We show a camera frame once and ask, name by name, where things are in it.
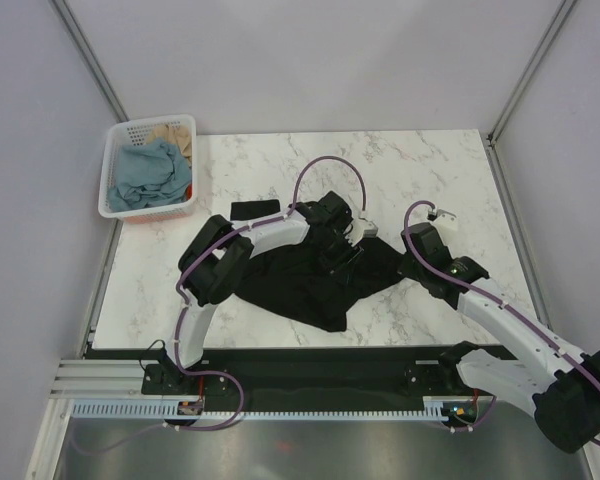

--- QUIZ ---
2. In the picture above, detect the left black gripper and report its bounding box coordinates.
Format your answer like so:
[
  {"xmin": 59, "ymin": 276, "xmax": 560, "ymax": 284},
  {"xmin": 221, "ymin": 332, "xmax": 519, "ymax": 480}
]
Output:
[{"xmin": 310, "ymin": 231, "xmax": 362, "ymax": 288}]

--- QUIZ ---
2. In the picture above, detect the black t shirt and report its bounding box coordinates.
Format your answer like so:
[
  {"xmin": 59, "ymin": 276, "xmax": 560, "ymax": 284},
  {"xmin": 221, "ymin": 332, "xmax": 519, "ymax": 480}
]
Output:
[{"xmin": 229, "ymin": 198, "xmax": 421, "ymax": 334}]

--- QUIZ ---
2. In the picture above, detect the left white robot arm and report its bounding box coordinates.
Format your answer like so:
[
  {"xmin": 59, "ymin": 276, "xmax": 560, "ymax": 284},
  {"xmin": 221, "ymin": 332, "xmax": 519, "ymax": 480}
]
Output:
[{"xmin": 164, "ymin": 192, "xmax": 377, "ymax": 393}]

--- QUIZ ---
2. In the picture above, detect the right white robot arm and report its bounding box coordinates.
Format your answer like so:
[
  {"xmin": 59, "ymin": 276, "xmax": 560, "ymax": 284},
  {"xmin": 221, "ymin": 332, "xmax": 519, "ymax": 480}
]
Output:
[{"xmin": 402, "ymin": 223, "xmax": 600, "ymax": 453}]

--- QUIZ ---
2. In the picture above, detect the beige t shirt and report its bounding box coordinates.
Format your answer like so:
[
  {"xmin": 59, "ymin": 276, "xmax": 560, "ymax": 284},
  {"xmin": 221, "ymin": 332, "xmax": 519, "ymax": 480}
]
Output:
[{"xmin": 145, "ymin": 124, "xmax": 193, "ymax": 165}]

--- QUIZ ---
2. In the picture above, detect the blue t shirt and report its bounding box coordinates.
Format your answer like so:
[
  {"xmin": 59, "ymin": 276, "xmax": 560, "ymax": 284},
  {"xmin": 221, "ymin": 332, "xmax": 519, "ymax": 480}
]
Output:
[{"xmin": 107, "ymin": 138, "xmax": 192, "ymax": 212}]

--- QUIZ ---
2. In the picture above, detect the white plastic basket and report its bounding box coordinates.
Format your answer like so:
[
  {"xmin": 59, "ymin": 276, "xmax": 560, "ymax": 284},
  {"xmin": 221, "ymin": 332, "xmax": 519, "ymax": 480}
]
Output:
[{"xmin": 98, "ymin": 114, "xmax": 198, "ymax": 223}]

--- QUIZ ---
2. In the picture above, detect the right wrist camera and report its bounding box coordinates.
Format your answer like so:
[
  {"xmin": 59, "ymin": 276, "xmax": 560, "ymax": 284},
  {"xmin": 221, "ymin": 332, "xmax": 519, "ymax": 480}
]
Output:
[{"xmin": 427, "ymin": 207, "xmax": 459, "ymax": 233}]

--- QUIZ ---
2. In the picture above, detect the right aluminium frame post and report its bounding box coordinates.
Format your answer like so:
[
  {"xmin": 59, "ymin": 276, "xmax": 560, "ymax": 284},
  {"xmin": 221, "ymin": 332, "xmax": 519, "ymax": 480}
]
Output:
[{"xmin": 484, "ymin": 0, "xmax": 580, "ymax": 149}]

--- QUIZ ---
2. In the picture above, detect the aluminium frame post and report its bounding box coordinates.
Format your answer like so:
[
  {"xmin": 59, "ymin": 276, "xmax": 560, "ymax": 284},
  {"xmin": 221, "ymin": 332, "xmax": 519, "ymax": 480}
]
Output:
[
  {"xmin": 484, "ymin": 0, "xmax": 580, "ymax": 149},
  {"xmin": 49, "ymin": 0, "xmax": 129, "ymax": 122}
]

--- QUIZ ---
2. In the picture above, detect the aluminium profile rail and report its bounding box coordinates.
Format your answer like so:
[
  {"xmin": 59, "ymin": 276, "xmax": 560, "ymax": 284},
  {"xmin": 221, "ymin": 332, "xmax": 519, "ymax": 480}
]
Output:
[{"xmin": 49, "ymin": 357, "xmax": 151, "ymax": 399}]

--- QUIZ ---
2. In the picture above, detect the white slotted cable duct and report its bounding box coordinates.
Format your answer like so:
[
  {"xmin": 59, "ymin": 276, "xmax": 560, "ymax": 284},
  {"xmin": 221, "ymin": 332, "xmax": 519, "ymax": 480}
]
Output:
[{"xmin": 72, "ymin": 394, "xmax": 496, "ymax": 421}]

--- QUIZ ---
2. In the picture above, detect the left aluminium frame post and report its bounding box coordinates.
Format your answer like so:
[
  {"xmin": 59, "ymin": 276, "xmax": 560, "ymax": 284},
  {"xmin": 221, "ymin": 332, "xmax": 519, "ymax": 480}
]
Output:
[{"xmin": 49, "ymin": 0, "xmax": 129, "ymax": 122}]

